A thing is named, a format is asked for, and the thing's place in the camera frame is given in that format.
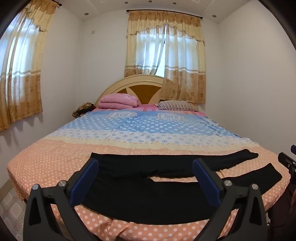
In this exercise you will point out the striped pillow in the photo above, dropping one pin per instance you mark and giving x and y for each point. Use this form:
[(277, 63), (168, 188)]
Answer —
[(175, 106)]

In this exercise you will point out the black pants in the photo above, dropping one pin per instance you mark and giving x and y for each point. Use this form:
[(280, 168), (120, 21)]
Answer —
[(150, 197)]

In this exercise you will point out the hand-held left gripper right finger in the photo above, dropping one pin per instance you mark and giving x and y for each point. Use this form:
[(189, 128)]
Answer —
[(208, 183)]

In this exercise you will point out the pink folded blanket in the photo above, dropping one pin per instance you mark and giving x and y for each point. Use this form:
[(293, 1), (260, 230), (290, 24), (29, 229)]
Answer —
[(115, 100)]

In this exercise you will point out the polka dot bed sheet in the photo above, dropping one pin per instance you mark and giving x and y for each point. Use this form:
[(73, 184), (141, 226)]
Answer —
[(138, 129)]

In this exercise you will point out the person's dark clothing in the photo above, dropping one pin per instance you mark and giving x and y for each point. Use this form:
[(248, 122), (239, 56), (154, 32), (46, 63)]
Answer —
[(282, 208)]

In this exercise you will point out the brown patterned bag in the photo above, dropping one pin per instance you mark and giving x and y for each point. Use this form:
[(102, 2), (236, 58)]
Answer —
[(83, 109)]

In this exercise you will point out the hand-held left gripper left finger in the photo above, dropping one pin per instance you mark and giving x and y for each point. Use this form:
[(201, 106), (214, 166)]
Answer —
[(86, 180)]

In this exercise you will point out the beige floral curtain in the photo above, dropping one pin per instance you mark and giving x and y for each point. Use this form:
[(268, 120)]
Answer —
[(185, 88), (20, 88)]

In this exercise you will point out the cream wooden headboard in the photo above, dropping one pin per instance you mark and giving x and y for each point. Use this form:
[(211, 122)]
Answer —
[(143, 91)]

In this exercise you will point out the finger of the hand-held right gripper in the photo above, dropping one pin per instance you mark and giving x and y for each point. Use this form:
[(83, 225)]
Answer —
[(294, 148), (286, 160)]

